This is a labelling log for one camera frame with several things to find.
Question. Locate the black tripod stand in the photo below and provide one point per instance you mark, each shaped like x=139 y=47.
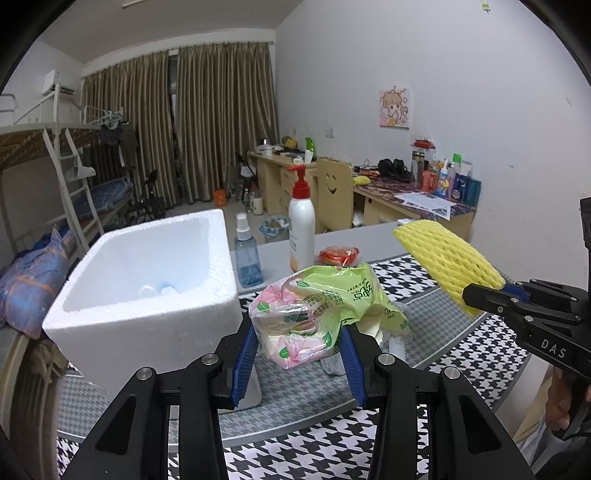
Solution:
x=244 y=173

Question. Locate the white lotion pump bottle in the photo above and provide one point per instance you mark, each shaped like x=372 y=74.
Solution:
x=302 y=230

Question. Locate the trash bin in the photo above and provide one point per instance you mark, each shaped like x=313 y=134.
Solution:
x=274 y=230

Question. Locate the silver kettle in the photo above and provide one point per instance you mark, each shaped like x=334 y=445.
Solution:
x=265 y=148

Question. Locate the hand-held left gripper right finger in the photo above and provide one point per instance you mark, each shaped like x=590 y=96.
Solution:
x=353 y=369

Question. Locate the person's right hand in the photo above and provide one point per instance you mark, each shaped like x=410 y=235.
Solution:
x=556 y=397

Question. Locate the white bunk ladder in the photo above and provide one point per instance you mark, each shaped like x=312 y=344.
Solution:
x=74 y=184

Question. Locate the printed paper sheets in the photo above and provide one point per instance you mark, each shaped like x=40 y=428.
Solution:
x=427 y=201

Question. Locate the floral tissue packet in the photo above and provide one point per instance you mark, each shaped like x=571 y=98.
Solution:
x=323 y=295

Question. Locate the wooden smiley chair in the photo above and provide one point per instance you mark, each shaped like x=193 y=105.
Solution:
x=332 y=184

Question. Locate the black folding chair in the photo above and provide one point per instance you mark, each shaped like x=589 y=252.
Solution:
x=147 y=203

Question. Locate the yellow cloth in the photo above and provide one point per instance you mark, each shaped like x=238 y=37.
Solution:
x=362 y=180

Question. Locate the plain wooden desk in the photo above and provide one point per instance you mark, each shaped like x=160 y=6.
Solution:
x=272 y=184

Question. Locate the white plastic jug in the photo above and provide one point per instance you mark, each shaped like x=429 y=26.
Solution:
x=257 y=204

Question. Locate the blue spray bottle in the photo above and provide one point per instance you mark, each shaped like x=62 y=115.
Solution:
x=248 y=267

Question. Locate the green bottle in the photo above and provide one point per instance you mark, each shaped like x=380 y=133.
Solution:
x=309 y=150

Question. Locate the orange container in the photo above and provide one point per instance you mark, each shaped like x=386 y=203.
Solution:
x=220 y=198

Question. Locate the person's right forearm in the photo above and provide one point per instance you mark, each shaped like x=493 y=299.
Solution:
x=545 y=450

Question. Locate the hanging dark clothes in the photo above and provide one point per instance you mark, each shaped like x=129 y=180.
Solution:
x=129 y=143

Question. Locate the row of toiletry bottles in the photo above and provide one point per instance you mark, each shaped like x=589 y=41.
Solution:
x=457 y=184

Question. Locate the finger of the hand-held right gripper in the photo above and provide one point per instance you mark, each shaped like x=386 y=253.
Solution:
x=489 y=297
x=545 y=286

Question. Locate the cartoon wall poster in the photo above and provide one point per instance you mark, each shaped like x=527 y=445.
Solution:
x=395 y=108

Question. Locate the white paper towels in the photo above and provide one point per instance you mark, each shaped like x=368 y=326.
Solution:
x=395 y=350

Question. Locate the wooden desk with patterned cloth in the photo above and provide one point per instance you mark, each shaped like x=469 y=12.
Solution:
x=383 y=207

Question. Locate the brown curtain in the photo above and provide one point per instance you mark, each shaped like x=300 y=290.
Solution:
x=226 y=124
x=138 y=138

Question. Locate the blue plaid blanket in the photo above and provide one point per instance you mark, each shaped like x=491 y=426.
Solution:
x=37 y=281

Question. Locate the red snack packet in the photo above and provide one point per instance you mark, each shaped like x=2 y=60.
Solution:
x=334 y=254

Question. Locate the white foam box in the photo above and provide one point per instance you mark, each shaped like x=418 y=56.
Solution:
x=138 y=332

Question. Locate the houndstooth table mat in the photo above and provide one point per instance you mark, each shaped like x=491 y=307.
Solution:
x=314 y=438

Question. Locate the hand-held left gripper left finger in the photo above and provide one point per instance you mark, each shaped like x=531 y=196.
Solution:
x=242 y=364

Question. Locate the ceiling light tube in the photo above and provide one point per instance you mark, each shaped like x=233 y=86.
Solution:
x=138 y=2

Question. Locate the white air conditioner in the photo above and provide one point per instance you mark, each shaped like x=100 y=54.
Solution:
x=51 y=81

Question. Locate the white metal bunk bed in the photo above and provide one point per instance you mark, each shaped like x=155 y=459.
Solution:
x=111 y=191
x=27 y=138

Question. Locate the yellow foam net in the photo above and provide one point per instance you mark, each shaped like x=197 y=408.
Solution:
x=443 y=258

